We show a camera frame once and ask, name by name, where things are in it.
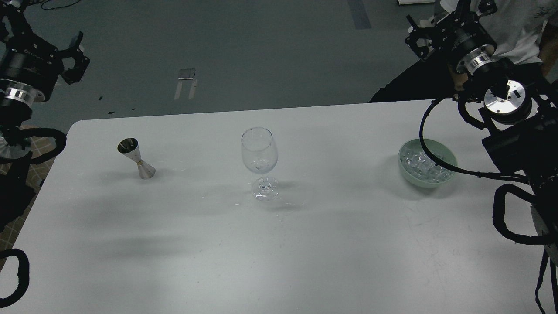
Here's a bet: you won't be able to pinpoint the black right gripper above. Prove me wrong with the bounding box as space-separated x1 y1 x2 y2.
405 0 498 73

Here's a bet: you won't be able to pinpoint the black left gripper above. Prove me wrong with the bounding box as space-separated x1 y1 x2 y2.
1 9 91 102

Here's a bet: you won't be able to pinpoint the steel double jigger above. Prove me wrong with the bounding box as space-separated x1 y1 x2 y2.
117 138 156 180

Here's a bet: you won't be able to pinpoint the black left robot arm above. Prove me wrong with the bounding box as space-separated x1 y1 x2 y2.
0 0 90 230

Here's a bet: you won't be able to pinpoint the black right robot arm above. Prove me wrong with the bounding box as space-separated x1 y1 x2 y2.
405 0 558 300

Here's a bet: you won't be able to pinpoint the ice cubes in bowl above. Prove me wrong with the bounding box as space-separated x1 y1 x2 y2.
399 147 455 184

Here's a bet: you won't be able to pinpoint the clear wine glass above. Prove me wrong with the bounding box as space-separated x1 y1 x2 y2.
241 127 279 201

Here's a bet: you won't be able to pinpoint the person in white shirt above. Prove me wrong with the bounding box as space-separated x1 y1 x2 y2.
371 0 558 102

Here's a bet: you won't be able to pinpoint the checkered brown cushion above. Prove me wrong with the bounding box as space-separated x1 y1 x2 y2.
0 137 54 251

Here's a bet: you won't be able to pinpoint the metal floor plate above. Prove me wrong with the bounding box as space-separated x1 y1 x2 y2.
177 68 197 80

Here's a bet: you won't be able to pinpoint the green bowl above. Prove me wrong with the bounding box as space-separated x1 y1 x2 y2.
398 139 458 188

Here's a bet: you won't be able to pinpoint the black floor cable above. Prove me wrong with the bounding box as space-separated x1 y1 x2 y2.
17 0 83 11

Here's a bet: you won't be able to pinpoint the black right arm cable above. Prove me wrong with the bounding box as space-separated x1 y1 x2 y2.
419 98 530 182

